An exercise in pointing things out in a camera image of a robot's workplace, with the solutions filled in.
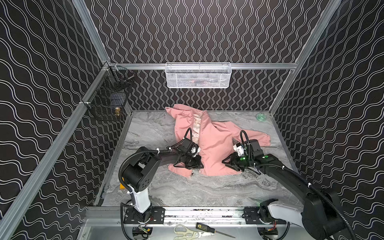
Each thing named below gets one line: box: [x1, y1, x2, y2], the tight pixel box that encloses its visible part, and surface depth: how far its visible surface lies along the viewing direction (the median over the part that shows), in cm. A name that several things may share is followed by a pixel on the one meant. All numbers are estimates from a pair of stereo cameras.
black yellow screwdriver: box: [195, 222, 236, 239], surface depth 71 cm
